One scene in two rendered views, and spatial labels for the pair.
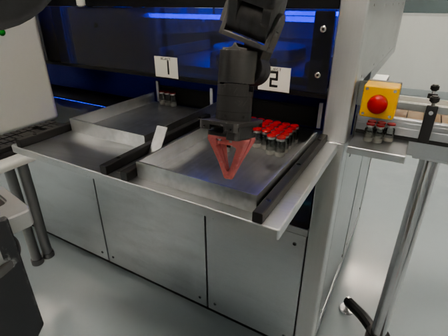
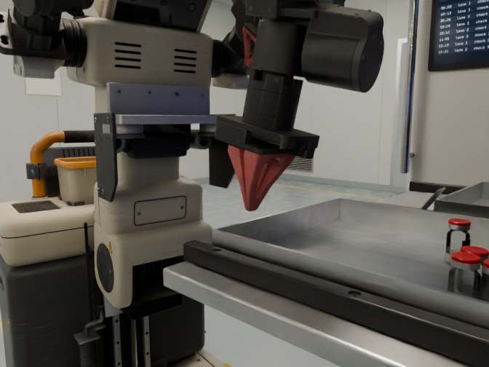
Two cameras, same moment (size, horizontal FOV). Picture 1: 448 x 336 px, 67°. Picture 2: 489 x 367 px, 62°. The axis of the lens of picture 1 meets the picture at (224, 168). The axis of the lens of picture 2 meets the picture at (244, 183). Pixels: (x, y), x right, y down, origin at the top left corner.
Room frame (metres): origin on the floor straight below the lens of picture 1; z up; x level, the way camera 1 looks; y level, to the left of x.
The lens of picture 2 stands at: (0.60, -0.46, 1.03)
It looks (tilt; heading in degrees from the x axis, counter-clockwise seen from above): 9 degrees down; 104
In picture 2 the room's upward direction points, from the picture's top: straight up
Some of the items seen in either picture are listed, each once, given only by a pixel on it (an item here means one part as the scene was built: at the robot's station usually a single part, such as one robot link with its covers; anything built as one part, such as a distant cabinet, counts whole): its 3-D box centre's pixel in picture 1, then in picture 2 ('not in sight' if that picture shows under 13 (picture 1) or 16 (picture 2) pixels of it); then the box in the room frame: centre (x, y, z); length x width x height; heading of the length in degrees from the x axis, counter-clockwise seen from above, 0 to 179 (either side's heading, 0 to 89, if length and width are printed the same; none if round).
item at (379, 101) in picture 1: (377, 103); not in sight; (0.72, -0.33, 0.99); 0.04 x 0.04 x 0.04; 60
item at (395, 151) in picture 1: (379, 145); not in sight; (0.79, -0.39, 0.87); 0.14 x 0.13 x 0.02; 150
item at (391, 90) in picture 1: (380, 99); not in sight; (0.76, -0.36, 1.00); 0.08 x 0.07 x 0.07; 150
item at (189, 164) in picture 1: (235, 152); (417, 252); (0.68, -0.03, 0.90); 0.34 x 0.26 x 0.04; 150
